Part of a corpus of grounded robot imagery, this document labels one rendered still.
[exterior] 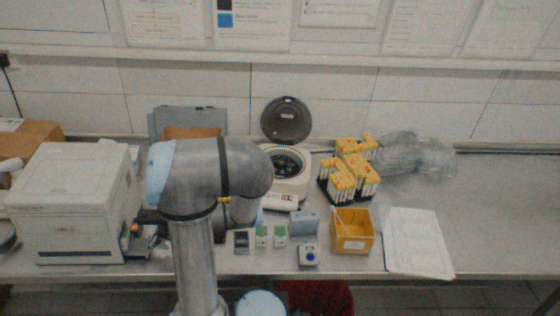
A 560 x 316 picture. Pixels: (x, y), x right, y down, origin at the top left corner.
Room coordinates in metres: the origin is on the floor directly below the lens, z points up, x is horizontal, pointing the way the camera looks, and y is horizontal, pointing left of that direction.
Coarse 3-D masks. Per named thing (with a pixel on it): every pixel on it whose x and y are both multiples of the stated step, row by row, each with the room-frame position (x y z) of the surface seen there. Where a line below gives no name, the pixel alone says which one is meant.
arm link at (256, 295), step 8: (248, 296) 0.48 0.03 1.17; (256, 296) 0.48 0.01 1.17; (264, 296) 0.48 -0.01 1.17; (272, 296) 0.49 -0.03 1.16; (232, 304) 0.47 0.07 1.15; (240, 304) 0.46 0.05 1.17; (248, 304) 0.46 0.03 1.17; (256, 304) 0.46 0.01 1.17; (264, 304) 0.46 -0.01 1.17; (272, 304) 0.47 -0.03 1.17; (280, 304) 0.47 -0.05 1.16; (232, 312) 0.44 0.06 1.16; (240, 312) 0.44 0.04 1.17; (248, 312) 0.44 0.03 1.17; (256, 312) 0.44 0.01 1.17; (264, 312) 0.45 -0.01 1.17; (272, 312) 0.45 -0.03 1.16; (280, 312) 0.45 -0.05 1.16
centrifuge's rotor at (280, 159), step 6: (270, 156) 1.21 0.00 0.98; (276, 156) 1.22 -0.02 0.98; (282, 156) 1.22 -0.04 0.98; (288, 156) 1.22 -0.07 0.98; (276, 162) 1.16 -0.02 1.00; (282, 162) 1.16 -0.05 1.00; (288, 162) 1.19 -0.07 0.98; (294, 162) 1.18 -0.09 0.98; (276, 168) 1.15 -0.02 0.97; (282, 168) 1.15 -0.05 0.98; (288, 168) 1.15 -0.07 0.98; (294, 168) 1.15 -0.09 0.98; (276, 174) 1.11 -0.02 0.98; (282, 174) 1.11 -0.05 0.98; (288, 174) 1.11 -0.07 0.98; (294, 174) 1.13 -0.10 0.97
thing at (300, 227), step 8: (296, 216) 0.91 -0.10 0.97; (304, 216) 0.91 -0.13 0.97; (312, 216) 0.91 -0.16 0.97; (296, 224) 0.89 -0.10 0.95; (304, 224) 0.89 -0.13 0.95; (312, 224) 0.90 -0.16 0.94; (296, 232) 0.89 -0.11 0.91; (304, 232) 0.89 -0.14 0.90; (312, 232) 0.90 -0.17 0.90; (296, 240) 0.87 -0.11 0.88
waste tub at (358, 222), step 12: (336, 216) 0.96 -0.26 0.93; (348, 216) 0.96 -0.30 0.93; (360, 216) 0.96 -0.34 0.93; (336, 228) 0.86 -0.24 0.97; (348, 228) 0.95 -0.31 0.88; (360, 228) 0.95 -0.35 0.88; (372, 228) 0.88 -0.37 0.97; (336, 240) 0.83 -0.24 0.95; (348, 240) 0.83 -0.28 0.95; (360, 240) 0.84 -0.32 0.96; (372, 240) 0.84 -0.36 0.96; (336, 252) 0.83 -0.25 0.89; (348, 252) 0.83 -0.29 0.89; (360, 252) 0.84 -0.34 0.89
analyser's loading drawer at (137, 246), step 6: (132, 234) 0.80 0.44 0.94; (132, 240) 0.79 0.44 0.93; (138, 240) 0.80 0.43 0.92; (144, 240) 0.80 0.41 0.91; (132, 246) 0.77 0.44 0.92; (138, 246) 0.78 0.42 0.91; (144, 246) 0.78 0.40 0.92; (126, 252) 0.75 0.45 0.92; (132, 252) 0.75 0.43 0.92; (138, 252) 0.75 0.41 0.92; (144, 252) 0.76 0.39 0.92
